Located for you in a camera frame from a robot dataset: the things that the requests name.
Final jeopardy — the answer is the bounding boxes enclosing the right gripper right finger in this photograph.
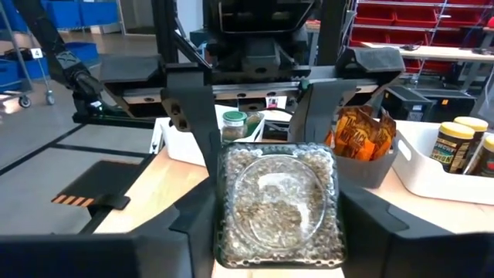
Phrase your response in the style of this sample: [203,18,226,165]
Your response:
[338,177,494,278]

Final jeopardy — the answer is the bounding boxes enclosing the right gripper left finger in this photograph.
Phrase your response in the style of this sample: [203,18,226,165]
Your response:
[0,177,217,278]

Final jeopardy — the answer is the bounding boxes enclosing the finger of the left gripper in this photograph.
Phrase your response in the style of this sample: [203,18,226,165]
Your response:
[161,85,222,182]
[288,79,358,144]

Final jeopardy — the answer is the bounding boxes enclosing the green-lid oregano jar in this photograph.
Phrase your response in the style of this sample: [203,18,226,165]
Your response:
[221,110,249,144]
[214,141,347,270]

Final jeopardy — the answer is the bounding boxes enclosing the yellow-lid spice jar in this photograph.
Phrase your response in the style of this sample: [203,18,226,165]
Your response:
[429,121,476,175]
[478,134,494,178]
[453,115,490,155]

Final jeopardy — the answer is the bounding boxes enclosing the white plastic bin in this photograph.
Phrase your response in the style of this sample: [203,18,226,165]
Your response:
[391,120,494,205]
[149,103,267,167]

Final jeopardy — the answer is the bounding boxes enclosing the grey plastic bin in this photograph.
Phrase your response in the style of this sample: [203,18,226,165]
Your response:
[327,141,398,190]

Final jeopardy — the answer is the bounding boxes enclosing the black mat orange stripes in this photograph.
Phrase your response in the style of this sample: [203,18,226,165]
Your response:
[51,160,143,212]

